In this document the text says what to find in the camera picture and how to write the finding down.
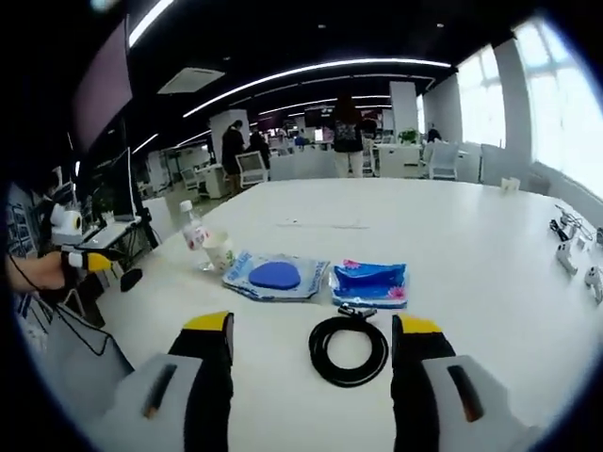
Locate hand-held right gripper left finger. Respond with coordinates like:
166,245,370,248
98,310,236,452

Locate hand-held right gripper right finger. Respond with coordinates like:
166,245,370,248
390,313,529,452

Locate clear plastic bottle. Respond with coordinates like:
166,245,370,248
179,200,214,272

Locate white paper cup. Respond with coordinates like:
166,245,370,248
202,229,236,275

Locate blue tissue packet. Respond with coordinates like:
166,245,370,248
328,258,409,311

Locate large pack with blue oval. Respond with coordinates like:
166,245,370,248
221,250,332,303

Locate open laptop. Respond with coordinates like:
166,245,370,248
82,148,143,247

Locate small black object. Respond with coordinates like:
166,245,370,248
119,268,144,294

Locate blue white printed board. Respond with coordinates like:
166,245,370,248
7,201,37,258

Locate white table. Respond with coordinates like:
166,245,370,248
79,177,603,452

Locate white office chair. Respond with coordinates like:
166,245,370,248
430,140,462,182
235,151,270,186

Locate ceiling air vent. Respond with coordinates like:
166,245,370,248
156,65,228,96

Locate white handheld device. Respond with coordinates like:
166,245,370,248
555,239,580,276
583,265,603,306

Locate long ceiling light strip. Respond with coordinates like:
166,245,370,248
128,0,176,49
181,57,453,119

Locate large window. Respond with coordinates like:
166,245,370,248
455,44,509,148
514,18,603,200

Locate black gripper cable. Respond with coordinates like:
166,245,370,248
8,253,113,358

